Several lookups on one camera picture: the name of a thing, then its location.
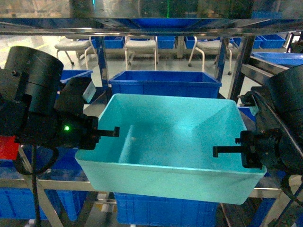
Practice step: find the grey chair right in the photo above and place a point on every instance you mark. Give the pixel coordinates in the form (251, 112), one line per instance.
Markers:
(202, 45)

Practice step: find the blue bin behind turquoise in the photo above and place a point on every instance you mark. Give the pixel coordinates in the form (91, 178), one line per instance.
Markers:
(166, 83)

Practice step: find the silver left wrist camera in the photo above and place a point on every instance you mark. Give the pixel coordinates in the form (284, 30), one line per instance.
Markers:
(89, 92)

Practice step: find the turquoise plastic bin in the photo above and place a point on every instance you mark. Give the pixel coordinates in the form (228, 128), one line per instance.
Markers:
(165, 149)

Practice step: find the grey chair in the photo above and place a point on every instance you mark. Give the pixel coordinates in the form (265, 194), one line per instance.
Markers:
(202, 45)
(140, 44)
(77, 45)

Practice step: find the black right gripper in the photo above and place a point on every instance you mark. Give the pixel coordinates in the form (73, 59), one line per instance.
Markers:
(257, 149)

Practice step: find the blue bin left shelf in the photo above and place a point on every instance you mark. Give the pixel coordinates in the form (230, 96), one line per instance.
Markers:
(73, 75)

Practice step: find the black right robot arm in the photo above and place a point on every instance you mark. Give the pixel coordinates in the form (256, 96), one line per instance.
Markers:
(280, 104)

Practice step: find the blue bin lower centre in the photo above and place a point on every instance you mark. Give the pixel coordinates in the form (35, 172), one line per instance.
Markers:
(164, 212)

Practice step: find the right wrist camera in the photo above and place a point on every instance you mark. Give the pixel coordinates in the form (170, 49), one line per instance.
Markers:
(248, 100)

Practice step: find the blue bin right shelf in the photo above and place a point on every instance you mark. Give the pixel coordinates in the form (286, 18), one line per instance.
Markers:
(247, 112)

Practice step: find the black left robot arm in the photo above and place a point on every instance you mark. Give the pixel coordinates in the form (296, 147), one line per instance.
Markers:
(38, 109)

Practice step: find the steel shelf frame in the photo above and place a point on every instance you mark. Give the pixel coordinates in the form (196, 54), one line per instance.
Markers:
(249, 71)

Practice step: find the grey chair centre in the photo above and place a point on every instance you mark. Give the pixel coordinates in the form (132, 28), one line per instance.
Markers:
(140, 44)

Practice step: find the grey chair left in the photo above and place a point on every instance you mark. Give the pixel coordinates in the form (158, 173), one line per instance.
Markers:
(77, 45)

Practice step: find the blue bin shelf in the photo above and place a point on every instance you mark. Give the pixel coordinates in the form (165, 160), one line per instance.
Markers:
(73, 75)
(247, 112)

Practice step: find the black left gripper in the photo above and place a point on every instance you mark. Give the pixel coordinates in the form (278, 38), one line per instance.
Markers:
(73, 124)

